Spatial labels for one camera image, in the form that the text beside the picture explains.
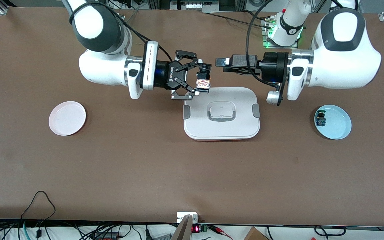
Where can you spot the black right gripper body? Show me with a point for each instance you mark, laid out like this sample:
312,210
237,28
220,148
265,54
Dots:
164,75

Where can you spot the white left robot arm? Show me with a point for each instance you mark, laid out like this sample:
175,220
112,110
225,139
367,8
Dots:
342,63

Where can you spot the white lidded storage box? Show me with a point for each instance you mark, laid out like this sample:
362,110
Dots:
222,123

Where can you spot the brown cardboard box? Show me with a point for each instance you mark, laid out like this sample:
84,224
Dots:
255,235

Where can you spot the white power strip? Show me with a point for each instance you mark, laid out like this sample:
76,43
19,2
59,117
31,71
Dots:
195,5

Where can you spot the pale pink round plate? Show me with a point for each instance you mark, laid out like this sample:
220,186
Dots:
67,118

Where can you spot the light blue round plate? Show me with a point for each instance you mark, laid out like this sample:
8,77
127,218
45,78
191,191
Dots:
337,123

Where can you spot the red led display module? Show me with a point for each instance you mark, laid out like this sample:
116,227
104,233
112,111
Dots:
197,228

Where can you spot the green push-button switch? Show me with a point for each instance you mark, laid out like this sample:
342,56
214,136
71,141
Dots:
320,119

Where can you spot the white table edge bracket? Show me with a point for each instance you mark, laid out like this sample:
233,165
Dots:
187,215

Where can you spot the slanted grey camera post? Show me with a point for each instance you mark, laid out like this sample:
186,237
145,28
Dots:
185,230

